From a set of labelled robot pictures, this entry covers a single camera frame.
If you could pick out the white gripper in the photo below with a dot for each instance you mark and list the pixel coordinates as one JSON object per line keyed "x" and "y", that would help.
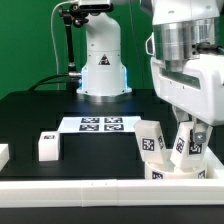
{"x": 198, "y": 90}

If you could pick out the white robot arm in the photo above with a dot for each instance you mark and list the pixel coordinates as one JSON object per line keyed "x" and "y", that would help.
{"x": 182, "y": 30}

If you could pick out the white sheet with tags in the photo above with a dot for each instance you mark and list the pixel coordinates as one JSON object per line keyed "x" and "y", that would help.
{"x": 109, "y": 124}

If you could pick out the white block at left edge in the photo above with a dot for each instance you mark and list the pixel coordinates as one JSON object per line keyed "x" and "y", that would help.
{"x": 4, "y": 155}

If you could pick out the white obstacle wall frame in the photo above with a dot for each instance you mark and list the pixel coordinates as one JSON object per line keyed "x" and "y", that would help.
{"x": 91, "y": 193}

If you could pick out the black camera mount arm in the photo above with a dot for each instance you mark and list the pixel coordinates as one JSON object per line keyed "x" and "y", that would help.
{"x": 71, "y": 17}

